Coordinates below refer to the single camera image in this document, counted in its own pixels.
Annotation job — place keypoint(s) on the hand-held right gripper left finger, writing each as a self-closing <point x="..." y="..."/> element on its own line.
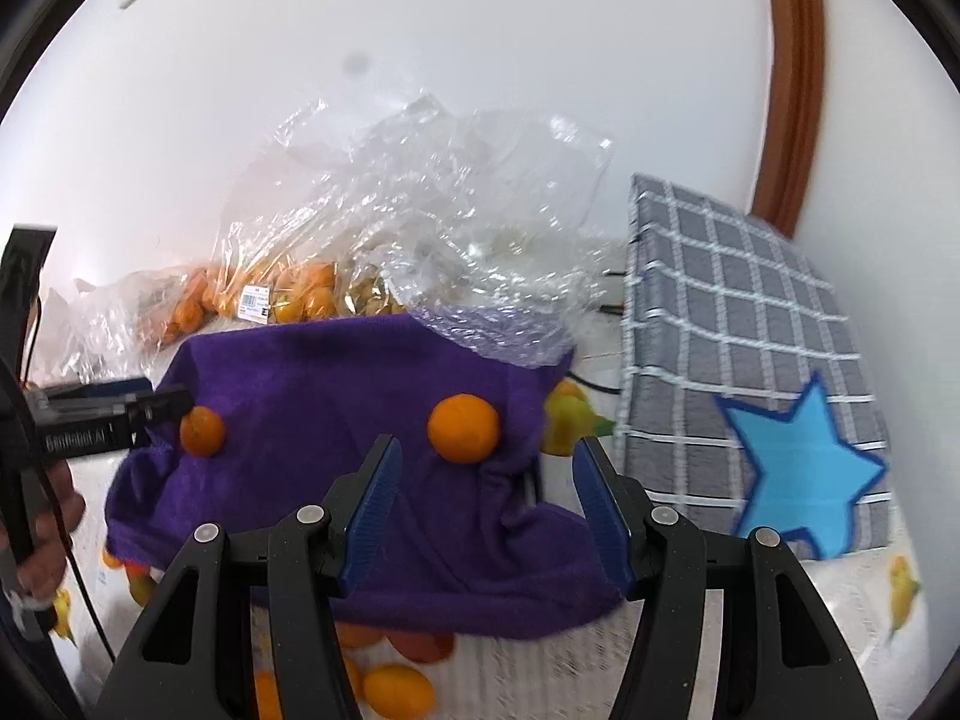
<point x="375" y="517"/>

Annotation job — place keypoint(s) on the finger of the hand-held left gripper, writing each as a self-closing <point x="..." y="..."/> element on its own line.
<point x="112" y="388"/>
<point x="161" y="409"/>

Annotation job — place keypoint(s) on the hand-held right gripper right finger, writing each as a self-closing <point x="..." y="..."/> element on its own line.
<point x="604" y="532"/>

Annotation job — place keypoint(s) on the small orange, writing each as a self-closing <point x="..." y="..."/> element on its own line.
<point x="204" y="435"/>

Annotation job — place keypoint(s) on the bag of small oranges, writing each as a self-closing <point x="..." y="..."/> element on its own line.
<point x="187" y="307"/>

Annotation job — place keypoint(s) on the large orange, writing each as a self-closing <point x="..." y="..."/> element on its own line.
<point x="463" y="429"/>

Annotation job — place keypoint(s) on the labelled bag of oranges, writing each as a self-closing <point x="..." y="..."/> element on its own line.
<point x="300" y="292"/>

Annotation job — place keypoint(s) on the person's left hand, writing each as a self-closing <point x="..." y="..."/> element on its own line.
<point x="56" y="517"/>

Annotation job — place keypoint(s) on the purple towel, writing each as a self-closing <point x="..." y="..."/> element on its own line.
<point x="300" y="390"/>

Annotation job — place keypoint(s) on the fruit print tablecloth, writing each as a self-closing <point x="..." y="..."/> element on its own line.
<point x="570" y="675"/>

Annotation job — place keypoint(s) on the bag of yellow fruit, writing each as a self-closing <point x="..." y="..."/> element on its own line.
<point x="367" y="300"/>

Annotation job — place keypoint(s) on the grey checked star cushion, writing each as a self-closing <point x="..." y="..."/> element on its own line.
<point x="712" y="300"/>

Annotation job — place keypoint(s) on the large clear plastic bag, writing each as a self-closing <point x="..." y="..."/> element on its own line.
<point x="450" y="187"/>

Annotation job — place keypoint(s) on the brown wooden door frame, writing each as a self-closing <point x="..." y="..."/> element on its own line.
<point x="795" y="90"/>

